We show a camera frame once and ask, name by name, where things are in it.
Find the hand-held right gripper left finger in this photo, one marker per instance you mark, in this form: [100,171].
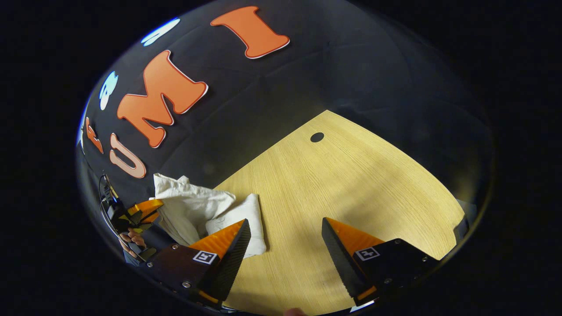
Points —
[230,263]

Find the white jeans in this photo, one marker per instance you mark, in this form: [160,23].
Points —
[193,206]

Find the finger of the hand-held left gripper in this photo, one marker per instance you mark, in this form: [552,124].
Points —
[149,219]
[147,205]

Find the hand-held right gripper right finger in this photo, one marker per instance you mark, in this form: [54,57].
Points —
[340,259]

